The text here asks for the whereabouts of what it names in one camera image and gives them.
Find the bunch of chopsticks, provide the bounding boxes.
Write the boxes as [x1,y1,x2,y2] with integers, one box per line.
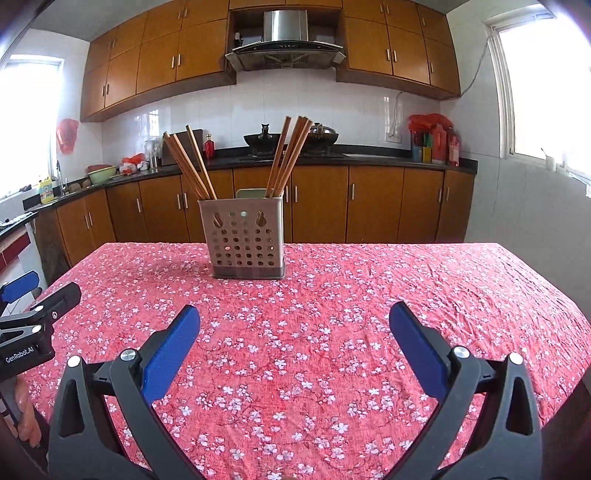
[163,115,314,200]

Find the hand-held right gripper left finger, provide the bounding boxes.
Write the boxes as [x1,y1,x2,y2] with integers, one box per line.
[47,305,201,480]

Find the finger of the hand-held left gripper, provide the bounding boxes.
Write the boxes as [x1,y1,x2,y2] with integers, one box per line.
[0,271,42,308]
[0,282,83,331]

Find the wooden base cabinets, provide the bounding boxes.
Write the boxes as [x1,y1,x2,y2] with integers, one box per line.
[34,165,476,269]

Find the large bright window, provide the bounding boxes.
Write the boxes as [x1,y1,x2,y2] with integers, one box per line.
[481,11,591,186]

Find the red bag with condiments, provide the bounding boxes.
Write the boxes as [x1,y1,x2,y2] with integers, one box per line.
[408,113,462,166]

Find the red and white bag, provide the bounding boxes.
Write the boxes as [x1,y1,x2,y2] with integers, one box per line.
[120,154,150,175]

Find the white appliance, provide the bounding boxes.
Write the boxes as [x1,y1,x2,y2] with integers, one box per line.
[0,215,47,296]

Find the steel range hood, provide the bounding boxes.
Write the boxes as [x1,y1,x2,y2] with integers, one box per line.
[224,10,347,73]

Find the wok with lid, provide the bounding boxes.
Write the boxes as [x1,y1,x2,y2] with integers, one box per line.
[307,122,341,147]

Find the small bright window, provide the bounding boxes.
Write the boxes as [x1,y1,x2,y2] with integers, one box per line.
[0,54,64,200]

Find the green basin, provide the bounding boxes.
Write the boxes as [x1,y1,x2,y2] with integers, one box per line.
[87,164,119,186]

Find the red floral tablecloth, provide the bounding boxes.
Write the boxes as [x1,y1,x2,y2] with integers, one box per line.
[14,241,591,480]

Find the black wok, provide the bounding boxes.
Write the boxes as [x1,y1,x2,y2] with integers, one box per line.
[243,123,287,156]

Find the red plastic bag on wall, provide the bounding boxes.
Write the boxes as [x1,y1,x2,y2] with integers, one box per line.
[56,118,79,154]

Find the person's left hand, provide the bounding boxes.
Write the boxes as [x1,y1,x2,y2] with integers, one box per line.
[11,376,44,446]

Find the wall cable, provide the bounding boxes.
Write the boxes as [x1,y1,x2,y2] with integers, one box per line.
[460,41,491,99]

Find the perforated metal utensil holder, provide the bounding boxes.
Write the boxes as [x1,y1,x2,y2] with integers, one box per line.
[198,188,286,280]

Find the black kitchen countertop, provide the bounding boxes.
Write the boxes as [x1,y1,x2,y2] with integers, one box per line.
[23,144,479,214]

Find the wooden wall cabinets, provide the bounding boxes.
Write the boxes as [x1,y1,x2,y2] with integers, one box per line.
[335,0,462,101]
[80,0,238,123]

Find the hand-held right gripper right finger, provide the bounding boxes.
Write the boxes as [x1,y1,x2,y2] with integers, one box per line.
[389,302,544,480]

